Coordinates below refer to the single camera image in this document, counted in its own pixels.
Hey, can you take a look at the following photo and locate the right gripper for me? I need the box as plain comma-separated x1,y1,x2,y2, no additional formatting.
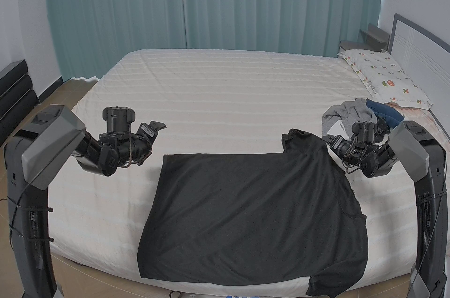
321,135,353,160

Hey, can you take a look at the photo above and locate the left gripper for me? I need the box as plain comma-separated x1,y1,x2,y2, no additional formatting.
130,120,168,164

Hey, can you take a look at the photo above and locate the black T-shirt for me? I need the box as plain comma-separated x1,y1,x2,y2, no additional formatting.
137,129,368,297

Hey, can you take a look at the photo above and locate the pile of clothes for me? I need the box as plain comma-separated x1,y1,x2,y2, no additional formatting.
322,97,405,142

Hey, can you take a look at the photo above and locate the bed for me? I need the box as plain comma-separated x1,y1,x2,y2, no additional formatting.
47,13,450,293

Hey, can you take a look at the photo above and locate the white printed pillow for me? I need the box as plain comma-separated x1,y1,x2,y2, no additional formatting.
337,49,432,110

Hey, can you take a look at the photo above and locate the grey bedside table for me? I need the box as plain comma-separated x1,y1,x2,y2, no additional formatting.
339,23,390,53

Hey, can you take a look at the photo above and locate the black chest of drawers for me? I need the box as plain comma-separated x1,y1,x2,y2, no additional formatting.
0,59,38,146

